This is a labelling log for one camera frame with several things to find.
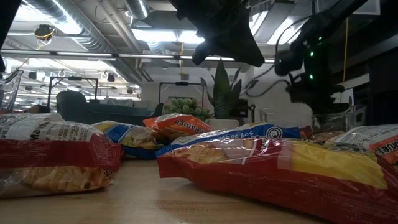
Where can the person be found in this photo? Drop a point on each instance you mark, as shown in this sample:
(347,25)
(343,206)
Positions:
(37,109)

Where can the snake plant in white pot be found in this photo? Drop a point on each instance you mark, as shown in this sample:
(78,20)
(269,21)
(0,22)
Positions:
(222,93)

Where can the long ceiling light bar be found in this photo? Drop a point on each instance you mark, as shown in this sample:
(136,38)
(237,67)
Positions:
(84,54)

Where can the silver ceiling air duct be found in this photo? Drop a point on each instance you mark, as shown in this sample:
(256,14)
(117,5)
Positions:
(93,40)

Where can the black metal stand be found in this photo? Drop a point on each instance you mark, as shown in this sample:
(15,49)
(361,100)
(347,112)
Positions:
(245,107)

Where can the green succulent in woven pot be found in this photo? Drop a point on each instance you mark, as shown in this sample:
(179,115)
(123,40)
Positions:
(186,107)

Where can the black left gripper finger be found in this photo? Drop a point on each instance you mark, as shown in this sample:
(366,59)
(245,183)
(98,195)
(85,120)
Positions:
(242,49)
(205,53)

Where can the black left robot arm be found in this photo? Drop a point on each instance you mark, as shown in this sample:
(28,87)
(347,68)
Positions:
(6,18)

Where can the teal plastic bin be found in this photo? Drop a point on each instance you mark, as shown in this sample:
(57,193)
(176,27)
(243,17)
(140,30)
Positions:
(93,113)

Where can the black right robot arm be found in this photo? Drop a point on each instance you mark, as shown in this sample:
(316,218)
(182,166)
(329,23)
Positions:
(329,21)

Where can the clear plastic bin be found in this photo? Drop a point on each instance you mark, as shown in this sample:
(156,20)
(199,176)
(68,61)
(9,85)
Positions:
(9,90)
(354,118)

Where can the blue Maruchan ramen packet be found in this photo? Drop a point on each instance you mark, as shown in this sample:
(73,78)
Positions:
(236,133)
(133,137)

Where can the dark wall cabinet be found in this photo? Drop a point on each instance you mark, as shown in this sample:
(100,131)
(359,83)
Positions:
(382,93)

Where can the orange Maruchan ramen packet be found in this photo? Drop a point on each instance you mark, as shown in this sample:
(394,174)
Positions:
(183,124)
(367,137)

